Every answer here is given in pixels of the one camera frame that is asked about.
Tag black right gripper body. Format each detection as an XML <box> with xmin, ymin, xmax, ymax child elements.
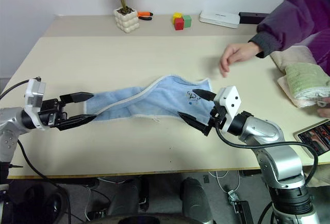
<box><xmin>208</xmin><ymin>97</ymin><xmax>227</xmax><ymax>130</ymax></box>

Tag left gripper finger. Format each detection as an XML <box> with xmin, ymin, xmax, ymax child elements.
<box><xmin>55</xmin><ymin>114</ymin><xmax>97</xmax><ymax>132</ymax></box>
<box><xmin>59</xmin><ymin>92</ymin><xmax>95</xmax><ymax>105</ymax></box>

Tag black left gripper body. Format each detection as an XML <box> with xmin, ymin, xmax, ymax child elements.
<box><xmin>38</xmin><ymin>98</ymin><xmax>69</xmax><ymax>130</ymax></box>

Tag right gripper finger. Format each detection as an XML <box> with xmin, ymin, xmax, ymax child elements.
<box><xmin>192</xmin><ymin>89</ymin><xmax>217</xmax><ymax>101</ymax></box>
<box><xmin>177</xmin><ymin>111</ymin><xmax>211</xmax><ymax>136</ymax></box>

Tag light blue towel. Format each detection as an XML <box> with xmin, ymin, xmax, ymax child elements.
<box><xmin>84</xmin><ymin>74</ymin><xmax>215</xmax><ymax>124</ymax></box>

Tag beige folded towel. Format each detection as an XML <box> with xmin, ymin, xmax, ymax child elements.
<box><xmin>270</xmin><ymin>45</ymin><xmax>318</xmax><ymax>75</ymax></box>

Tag green folded towel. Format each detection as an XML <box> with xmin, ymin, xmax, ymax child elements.
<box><xmin>285</xmin><ymin>63</ymin><xmax>330</xmax><ymax>104</ymax></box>

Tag person's bare hand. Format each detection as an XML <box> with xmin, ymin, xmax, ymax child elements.
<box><xmin>316</xmin><ymin>107</ymin><xmax>330</xmax><ymax>119</ymax></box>
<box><xmin>219</xmin><ymin>42</ymin><xmax>265</xmax><ymax>78</ymax></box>

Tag green cube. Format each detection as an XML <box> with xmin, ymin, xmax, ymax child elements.
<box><xmin>182</xmin><ymin>14</ymin><xmax>193</xmax><ymax>28</ymax></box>

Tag white flat box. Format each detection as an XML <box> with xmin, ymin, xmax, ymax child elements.
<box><xmin>198</xmin><ymin>10</ymin><xmax>241</xmax><ymax>29</ymax></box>

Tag dark rounded shape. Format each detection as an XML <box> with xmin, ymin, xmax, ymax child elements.
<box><xmin>179</xmin><ymin>177</ymin><xmax>215</xmax><ymax>224</ymax></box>

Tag black rectangular box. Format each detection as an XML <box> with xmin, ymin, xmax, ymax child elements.
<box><xmin>238</xmin><ymin>12</ymin><xmax>270</xmax><ymax>25</ymax></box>

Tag white bubble plant pot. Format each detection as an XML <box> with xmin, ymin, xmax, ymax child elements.
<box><xmin>113</xmin><ymin>7</ymin><xmax>140</xmax><ymax>34</ymax></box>

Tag orange black pliers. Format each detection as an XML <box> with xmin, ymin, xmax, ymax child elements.
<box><xmin>137</xmin><ymin>11</ymin><xmax>154</xmax><ymax>22</ymax></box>

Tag smartphone with lit screen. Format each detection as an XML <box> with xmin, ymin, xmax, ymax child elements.
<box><xmin>293</xmin><ymin>119</ymin><xmax>330</xmax><ymax>158</ymax></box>

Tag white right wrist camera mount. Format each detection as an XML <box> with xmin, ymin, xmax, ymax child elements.
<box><xmin>215</xmin><ymin>85</ymin><xmax>243</xmax><ymax>133</ymax></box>

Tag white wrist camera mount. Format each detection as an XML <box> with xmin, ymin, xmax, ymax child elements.
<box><xmin>23</xmin><ymin>78</ymin><xmax>47</xmax><ymax>131</ymax></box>
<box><xmin>215</xmin><ymin>85</ymin><xmax>243</xmax><ymax>133</ymax></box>

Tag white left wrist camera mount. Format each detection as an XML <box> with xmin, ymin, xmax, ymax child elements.
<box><xmin>23</xmin><ymin>78</ymin><xmax>47</xmax><ymax>131</ymax></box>

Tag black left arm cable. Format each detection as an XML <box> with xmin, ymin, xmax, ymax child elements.
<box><xmin>0</xmin><ymin>76</ymin><xmax>42</xmax><ymax>100</ymax></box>

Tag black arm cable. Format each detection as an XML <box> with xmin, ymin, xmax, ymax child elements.
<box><xmin>0</xmin><ymin>76</ymin><xmax>42</xmax><ymax>100</ymax></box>
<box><xmin>215</xmin><ymin>123</ymin><xmax>319</xmax><ymax>187</ymax></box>

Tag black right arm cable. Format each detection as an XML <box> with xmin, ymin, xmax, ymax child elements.
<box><xmin>215</xmin><ymin>123</ymin><xmax>319</xmax><ymax>187</ymax></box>

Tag black hanging cable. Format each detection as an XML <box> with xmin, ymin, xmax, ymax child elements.
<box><xmin>16</xmin><ymin>140</ymin><xmax>72</xmax><ymax>224</ymax></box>

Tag white thin cable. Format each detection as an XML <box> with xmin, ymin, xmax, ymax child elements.
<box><xmin>208</xmin><ymin>170</ymin><xmax>243</xmax><ymax>197</ymax></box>

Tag metal clamp with black bracket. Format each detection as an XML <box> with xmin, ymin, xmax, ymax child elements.
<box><xmin>227</xmin><ymin>189</ymin><xmax>256</xmax><ymax>224</ymax></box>

